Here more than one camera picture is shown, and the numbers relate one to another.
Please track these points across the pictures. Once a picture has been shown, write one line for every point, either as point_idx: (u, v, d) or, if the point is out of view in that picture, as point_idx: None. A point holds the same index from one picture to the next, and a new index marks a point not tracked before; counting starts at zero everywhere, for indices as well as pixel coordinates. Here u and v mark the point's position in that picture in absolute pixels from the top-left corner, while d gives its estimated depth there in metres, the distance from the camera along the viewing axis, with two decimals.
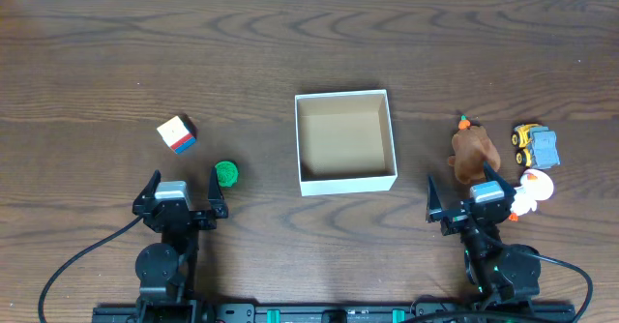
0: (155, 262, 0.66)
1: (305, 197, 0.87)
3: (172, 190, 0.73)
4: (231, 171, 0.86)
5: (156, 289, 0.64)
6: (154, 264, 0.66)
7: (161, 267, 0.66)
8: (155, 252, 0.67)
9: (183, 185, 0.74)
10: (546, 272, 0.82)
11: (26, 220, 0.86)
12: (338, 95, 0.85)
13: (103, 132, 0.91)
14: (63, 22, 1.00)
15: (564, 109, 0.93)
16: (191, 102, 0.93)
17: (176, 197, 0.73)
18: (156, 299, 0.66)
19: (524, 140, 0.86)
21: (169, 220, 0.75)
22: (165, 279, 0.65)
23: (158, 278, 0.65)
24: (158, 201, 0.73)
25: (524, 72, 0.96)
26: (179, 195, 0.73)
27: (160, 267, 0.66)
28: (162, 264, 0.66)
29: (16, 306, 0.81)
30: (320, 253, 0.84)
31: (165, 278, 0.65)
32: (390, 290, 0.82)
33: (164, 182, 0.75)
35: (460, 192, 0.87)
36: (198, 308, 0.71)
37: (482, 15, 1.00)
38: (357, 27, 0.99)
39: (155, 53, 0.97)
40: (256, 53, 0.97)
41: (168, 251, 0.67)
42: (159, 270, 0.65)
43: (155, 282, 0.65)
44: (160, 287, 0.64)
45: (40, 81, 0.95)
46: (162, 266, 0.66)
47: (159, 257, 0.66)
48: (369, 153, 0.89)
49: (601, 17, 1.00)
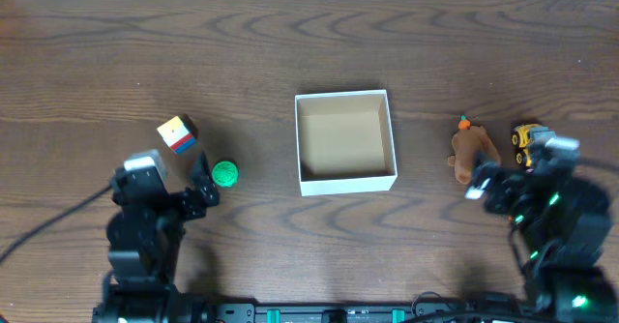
0: (130, 225, 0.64)
1: (305, 197, 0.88)
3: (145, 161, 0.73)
4: (231, 171, 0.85)
5: (126, 254, 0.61)
6: (128, 227, 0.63)
7: (133, 229, 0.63)
8: (131, 216, 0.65)
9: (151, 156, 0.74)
10: None
11: (27, 220, 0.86)
12: (338, 95, 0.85)
13: (103, 132, 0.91)
14: (64, 22, 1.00)
15: (564, 109, 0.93)
16: (191, 102, 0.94)
17: (147, 165, 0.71)
18: (127, 268, 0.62)
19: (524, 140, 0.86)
21: (154, 198, 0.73)
22: (138, 241, 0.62)
23: (131, 240, 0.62)
24: (127, 172, 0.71)
25: (525, 72, 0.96)
26: (150, 163, 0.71)
27: (134, 227, 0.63)
28: (138, 227, 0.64)
29: (16, 306, 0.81)
30: (320, 253, 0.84)
31: (139, 239, 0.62)
32: (389, 290, 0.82)
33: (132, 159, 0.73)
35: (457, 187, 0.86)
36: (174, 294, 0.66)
37: (482, 15, 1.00)
38: (357, 27, 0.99)
39: (155, 53, 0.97)
40: (256, 53, 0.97)
41: (146, 216, 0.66)
42: (133, 233, 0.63)
43: (125, 247, 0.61)
44: (132, 249, 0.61)
45: (40, 81, 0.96)
46: (135, 229, 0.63)
47: (134, 220, 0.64)
48: (369, 152, 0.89)
49: (602, 16, 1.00)
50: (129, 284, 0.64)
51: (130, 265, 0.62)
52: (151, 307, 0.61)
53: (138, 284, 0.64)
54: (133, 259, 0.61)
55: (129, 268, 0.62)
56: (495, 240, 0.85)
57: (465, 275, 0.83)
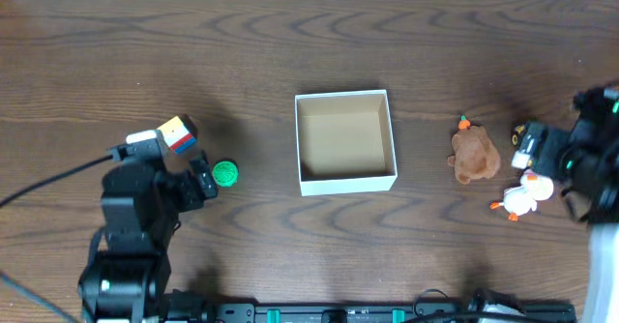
0: (127, 174, 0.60)
1: (305, 197, 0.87)
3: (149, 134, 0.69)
4: (231, 171, 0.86)
5: (120, 203, 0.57)
6: (126, 176, 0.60)
7: (132, 178, 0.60)
8: (129, 167, 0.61)
9: (158, 131, 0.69)
10: (545, 273, 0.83)
11: (27, 220, 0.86)
12: (338, 95, 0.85)
13: (103, 132, 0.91)
14: (64, 22, 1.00)
15: (564, 109, 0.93)
16: (191, 102, 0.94)
17: (148, 140, 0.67)
18: (119, 217, 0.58)
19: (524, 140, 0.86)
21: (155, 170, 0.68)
22: (135, 189, 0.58)
23: (127, 188, 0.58)
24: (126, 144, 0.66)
25: (525, 72, 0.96)
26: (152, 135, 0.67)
27: (132, 176, 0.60)
28: (135, 176, 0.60)
29: (16, 306, 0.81)
30: (320, 253, 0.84)
31: (136, 187, 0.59)
32: (389, 290, 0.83)
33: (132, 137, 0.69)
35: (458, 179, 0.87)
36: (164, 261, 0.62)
37: (481, 15, 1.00)
38: (357, 27, 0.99)
39: (155, 53, 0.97)
40: (256, 53, 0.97)
41: (145, 168, 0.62)
42: (130, 181, 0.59)
43: (119, 193, 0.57)
44: (128, 196, 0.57)
45: (40, 81, 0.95)
46: (133, 177, 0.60)
47: (133, 171, 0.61)
48: (369, 152, 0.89)
49: (602, 16, 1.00)
50: (117, 246, 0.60)
51: (123, 217, 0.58)
52: (138, 272, 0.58)
53: (128, 246, 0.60)
54: (127, 211, 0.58)
55: (121, 223, 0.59)
56: (495, 240, 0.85)
57: (465, 275, 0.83)
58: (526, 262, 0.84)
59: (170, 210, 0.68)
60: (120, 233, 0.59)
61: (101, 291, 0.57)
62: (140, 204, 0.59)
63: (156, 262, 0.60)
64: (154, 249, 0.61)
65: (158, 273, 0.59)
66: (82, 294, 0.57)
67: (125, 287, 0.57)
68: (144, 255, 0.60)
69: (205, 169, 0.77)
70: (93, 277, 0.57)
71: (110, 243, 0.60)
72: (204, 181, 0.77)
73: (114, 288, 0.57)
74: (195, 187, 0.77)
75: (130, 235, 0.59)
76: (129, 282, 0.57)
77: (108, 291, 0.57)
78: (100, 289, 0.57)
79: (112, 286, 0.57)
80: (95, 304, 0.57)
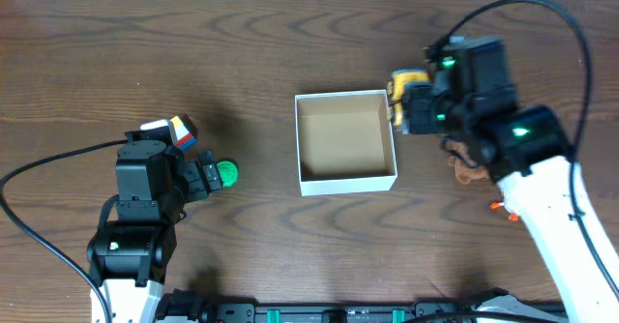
0: (140, 147, 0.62)
1: (305, 197, 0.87)
3: (162, 126, 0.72)
4: (231, 171, 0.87)
5: (133, 168, 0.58)
6: (139, 149, 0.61)
7: (144, 150, 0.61)
8: (141, 142, 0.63)
9: (169, 122, 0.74)
10: (545, 272, 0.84)
11: (28, 220, 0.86)
12: (338, 95, 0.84)
13: (103, 132, 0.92)
14: (63, 22, 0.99)
15: (563, 109, 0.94)
16: (191, 102, 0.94)
17: (161, 128, 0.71)
18: (132, 185, 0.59)
19: (399, 88, 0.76)
21: None
22: (147, 157, 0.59)
23: (140, 158, 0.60)
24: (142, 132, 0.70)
25: (524, 72, 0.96)
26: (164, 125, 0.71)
27: (144, 149, 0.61)
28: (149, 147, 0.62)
29: (16, 306, 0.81)
30: (320, 253, 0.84)
31: (148, 156, 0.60)
32: (389, 290, 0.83)
33: (149, 126, 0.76)
35: (459, 178, 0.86)
36: (169, 234, 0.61)
37: (482, 15, 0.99)
38: (357, 27, 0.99)
39: (155, 53, 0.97)
40: (256, 53, 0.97)
41: (156, 143, 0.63)
42: (144, 152, 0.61)
43: (133, 161, 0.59)
44: (139, 164, 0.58)
45: (39, 80, 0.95)
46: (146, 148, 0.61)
47: (145, 145, 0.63)
48: (369, 152, 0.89)
49: (603, 16, 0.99)
50: (127, 214, 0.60)
51: (134, 183, 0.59)
52: (147, 236, 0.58)
53: (137, 215, 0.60)
54: (139, 177, 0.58)
55: (132, 190, 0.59)
56: (495, 240, 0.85)
57: (464, 275, 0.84)
58: (525, 262, 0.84)
59: (180, 191, 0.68)
60: (130, 199, 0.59)
61: (109, 251, 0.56)
62: (152, 172, 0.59)
63: (163, 230, 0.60)
64: (162, 219, 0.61)
65: (165, 240, 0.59)
66: (91, 254, 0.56)
67: (132, 249, 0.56)
68: (151, 222, 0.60)
69: (211, 160, 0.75)
70: (102, 238, 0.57)
71: (119, 209, 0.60)
72: (211, 172, 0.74)
73: (123, 249, 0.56)
74: (202, 176, 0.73)
75: (140, 202, 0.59)
76: (138, 243, 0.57)
77: (117, 252, 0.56)
78: (108, 249, 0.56)
79: (121, 248, 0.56)
80: (103, 263, 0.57)
